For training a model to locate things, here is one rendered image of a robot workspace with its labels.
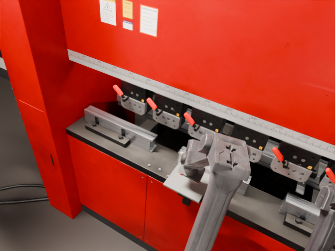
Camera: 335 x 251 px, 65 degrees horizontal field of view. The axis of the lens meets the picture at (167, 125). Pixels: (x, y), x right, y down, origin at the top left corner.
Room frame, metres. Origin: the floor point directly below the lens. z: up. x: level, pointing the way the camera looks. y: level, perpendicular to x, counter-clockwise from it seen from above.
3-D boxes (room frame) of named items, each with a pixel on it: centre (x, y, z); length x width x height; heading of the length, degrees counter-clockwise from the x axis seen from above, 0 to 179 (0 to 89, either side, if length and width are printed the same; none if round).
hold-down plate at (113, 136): (1.19, 0.36, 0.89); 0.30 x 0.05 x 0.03; 65
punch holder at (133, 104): (1.17, 0.17, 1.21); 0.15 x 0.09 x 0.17; 65
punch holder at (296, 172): (0.82, -0.55, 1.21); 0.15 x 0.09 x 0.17; 65
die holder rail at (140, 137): (1.22, 0.29, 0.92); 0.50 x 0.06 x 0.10; 65
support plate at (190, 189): (0.85, -0.15, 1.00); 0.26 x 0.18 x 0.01; 155
